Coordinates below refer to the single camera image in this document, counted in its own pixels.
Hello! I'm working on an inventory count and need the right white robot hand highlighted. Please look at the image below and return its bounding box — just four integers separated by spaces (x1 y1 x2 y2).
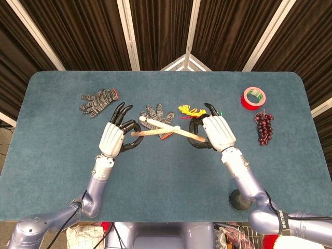
187 102 237 153

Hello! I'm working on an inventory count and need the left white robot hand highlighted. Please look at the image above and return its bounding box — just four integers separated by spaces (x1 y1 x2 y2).
98 102 144 159

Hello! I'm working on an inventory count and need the pale wooden drumstick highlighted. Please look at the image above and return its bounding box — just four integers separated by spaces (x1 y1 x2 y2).
130 125 181 137
139 116 206 143

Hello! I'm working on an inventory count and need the grey striped knit glove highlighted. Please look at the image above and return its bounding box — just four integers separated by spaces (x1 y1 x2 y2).
138 103 175 141
79 88 119 119

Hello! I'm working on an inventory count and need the colourful feather shuttlecock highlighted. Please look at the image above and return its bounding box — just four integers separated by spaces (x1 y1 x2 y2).
178 104 224 123

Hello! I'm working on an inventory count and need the red tape roll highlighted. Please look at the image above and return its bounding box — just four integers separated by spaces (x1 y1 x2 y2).
240 87 267 111

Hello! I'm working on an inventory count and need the dark red grape bunch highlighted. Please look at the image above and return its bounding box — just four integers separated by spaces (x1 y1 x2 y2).
254 108 274 146

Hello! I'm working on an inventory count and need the blue felt table cover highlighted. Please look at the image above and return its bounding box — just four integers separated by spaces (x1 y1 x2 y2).
0 70 332 223

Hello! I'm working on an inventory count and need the black round dome base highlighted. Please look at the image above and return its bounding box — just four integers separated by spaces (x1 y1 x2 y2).
229 189 254 211

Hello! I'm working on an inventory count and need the brown cardboard box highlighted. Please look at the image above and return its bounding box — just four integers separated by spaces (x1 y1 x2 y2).
77 221 104 229

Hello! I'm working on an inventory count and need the white checked cloth bag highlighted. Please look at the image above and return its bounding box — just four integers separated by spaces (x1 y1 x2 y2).
66 225 106 249

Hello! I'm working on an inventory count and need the silver robot torso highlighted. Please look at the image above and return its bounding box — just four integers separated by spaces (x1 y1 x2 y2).
105 222 216 249

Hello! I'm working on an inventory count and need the brown pleated curtain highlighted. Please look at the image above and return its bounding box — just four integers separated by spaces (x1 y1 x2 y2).
0 0 332 128

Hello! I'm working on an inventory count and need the red and white ball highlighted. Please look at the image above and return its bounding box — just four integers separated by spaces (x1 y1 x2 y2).
261 231 295 249

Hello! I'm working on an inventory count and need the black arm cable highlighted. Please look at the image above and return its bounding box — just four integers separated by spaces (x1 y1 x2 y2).
46 190 88 249
264 190 332 221

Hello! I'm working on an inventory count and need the white metal frame post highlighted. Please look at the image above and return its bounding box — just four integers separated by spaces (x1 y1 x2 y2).
6 0 66 71
184 0 202 71
242 0 296 71
116 0 141 71

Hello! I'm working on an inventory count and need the metal wire basket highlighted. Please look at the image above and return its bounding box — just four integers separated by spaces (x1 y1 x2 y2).
214 222 264 249

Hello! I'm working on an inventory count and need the black printed velcro strap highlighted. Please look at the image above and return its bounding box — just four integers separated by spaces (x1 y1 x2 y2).
275 209 289 237

